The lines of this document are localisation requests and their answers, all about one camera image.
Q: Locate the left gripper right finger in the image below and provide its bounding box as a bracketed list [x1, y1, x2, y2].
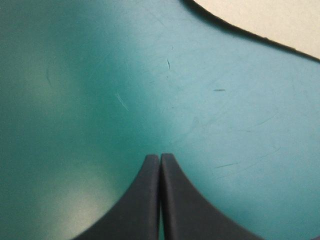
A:
[159, 152, 266, 240]

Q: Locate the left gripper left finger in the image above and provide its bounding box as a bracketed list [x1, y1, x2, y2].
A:
[73, 154, 161, 240]

